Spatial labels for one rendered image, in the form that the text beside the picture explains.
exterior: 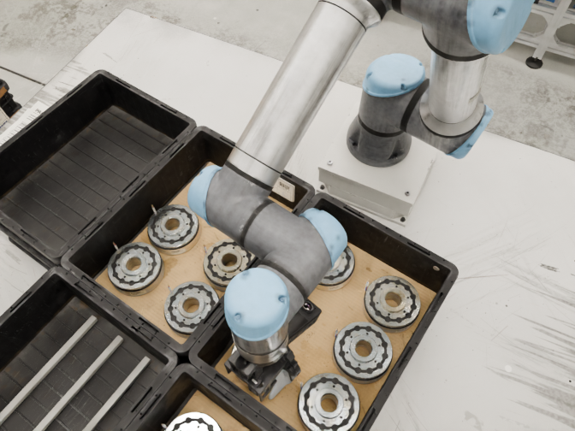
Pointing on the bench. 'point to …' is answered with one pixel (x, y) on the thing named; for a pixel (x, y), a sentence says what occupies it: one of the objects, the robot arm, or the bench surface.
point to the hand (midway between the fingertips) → (275, 366)
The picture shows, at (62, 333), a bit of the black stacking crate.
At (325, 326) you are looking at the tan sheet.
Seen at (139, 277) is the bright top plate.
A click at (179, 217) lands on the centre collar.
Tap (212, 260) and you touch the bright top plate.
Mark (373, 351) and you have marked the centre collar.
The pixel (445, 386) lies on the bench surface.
